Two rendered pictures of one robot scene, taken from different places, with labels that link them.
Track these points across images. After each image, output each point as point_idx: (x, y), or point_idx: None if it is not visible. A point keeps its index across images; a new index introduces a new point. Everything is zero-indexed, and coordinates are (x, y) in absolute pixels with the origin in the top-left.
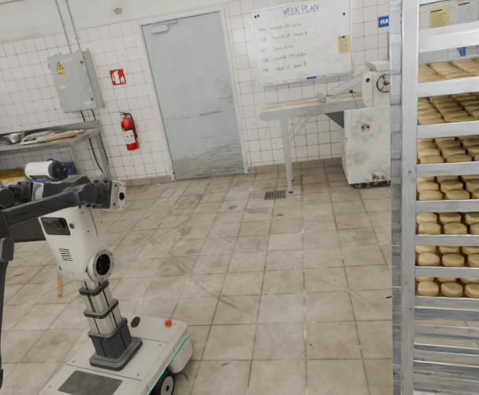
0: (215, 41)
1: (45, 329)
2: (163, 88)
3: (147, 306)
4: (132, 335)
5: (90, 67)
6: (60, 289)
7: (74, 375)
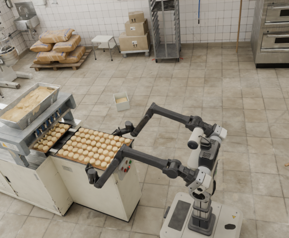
0: None
1: (250, 171)
2: None
3: (281, 231)
4: (216, 228)
5: None
6: None
7: (187, 204)
